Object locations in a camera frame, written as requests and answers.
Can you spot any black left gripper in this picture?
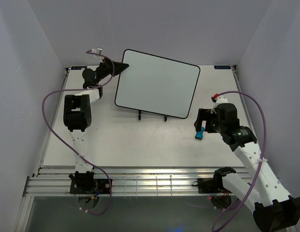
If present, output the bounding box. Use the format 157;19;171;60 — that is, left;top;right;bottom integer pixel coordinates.
96;58;130;84

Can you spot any blue bone-shaped whiteboard eraser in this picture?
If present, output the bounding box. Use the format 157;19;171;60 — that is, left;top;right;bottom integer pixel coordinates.
195;130;204;140

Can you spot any white whiteboard black frame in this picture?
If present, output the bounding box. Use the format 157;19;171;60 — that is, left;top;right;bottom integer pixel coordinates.
114;49;201;119

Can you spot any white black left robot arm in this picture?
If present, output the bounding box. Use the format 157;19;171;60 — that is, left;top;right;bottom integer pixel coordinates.
63;58;129;193

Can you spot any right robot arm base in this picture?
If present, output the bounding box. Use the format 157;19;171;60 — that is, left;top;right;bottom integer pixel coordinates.
195;178;232;210

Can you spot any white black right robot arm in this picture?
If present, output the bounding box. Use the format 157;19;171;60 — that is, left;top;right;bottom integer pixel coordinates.
194;103;300;232

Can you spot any metal whiteboard stand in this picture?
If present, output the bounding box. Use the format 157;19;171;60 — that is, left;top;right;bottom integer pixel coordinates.
138;110;168;122

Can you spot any blue label left corner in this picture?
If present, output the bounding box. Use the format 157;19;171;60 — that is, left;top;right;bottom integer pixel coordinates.
71;66;87;70

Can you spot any blue label corner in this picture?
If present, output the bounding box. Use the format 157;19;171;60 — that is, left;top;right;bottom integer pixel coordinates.
71;66;87;70
214;65;231;70

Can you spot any blue label right corner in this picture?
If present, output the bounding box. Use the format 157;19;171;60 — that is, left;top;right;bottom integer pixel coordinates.
214;65;231;70

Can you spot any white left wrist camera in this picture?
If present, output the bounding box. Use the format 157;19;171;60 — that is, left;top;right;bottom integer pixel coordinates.
90;47;102;59

